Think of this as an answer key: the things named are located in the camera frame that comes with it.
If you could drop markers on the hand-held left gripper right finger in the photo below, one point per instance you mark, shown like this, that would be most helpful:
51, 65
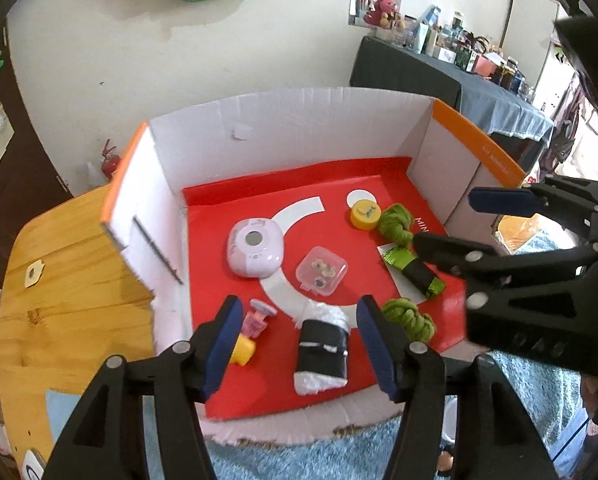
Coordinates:
379, 350

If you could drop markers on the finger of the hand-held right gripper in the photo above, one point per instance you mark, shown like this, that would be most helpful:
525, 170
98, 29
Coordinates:
444, 252
499, 200

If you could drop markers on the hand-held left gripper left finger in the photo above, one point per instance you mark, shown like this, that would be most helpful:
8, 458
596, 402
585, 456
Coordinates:
224, 345

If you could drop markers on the green yarn knot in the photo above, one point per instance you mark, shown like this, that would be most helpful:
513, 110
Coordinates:
414, 320
394, 225

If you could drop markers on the white roll with black band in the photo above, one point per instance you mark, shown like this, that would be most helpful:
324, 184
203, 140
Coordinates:
324, 350

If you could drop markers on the yellow bottle cap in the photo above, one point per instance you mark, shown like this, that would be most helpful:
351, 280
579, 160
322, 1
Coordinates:
365, 215

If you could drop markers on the pink round case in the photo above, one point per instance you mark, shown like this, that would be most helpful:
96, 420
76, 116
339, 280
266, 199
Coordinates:
254, 260

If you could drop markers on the clear square plastic box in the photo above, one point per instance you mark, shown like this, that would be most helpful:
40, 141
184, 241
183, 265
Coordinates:
321, 270

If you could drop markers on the orange cardboard box red bottom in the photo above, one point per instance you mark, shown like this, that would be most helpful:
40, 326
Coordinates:
279, 125

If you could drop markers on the person's right hand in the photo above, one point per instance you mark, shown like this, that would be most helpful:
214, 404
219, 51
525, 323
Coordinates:
591, 400

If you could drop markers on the green and black packet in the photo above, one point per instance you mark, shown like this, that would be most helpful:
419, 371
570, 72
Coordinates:
419, 275

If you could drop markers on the yellow and pink toy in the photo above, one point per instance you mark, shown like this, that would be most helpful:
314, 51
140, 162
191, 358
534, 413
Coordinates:
254, 325

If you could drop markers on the purple curtain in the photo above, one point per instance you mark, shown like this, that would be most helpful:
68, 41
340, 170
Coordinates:
569, 125

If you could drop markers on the small black-haired figurine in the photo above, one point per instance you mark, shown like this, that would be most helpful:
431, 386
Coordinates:
445, 461

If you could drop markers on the fluffy light blue towel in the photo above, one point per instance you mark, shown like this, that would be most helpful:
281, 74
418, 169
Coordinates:
304, 460

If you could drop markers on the side table with blue cloth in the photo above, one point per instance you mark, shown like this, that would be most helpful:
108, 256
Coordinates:
419, 75

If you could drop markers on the white refrigerator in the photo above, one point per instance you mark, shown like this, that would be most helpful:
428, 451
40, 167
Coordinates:
529, 25

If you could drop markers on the small wooden tag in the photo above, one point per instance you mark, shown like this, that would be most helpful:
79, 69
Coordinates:
33, 274

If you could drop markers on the white plastic bottle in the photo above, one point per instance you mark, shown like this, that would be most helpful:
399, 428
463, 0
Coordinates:
95, 175

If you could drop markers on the red fire extinguisher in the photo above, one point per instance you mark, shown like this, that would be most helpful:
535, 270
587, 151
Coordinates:
111, 160

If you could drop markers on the white square charger device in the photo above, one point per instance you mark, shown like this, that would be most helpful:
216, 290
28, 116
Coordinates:
34, 465

